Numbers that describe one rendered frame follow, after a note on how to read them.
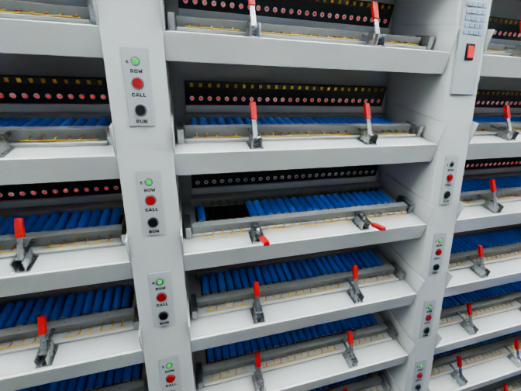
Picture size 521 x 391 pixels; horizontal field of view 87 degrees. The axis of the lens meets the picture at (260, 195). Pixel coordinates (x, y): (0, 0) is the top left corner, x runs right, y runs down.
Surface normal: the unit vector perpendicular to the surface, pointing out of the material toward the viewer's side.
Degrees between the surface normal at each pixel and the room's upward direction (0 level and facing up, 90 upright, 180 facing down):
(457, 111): 90
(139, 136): 90
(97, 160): 108
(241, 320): 18
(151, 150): 90
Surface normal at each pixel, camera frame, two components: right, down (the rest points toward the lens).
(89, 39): 0.26, 0.51
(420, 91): -0.96, 0.07
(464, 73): 0.27, 0.22
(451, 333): 0.07, -0.85
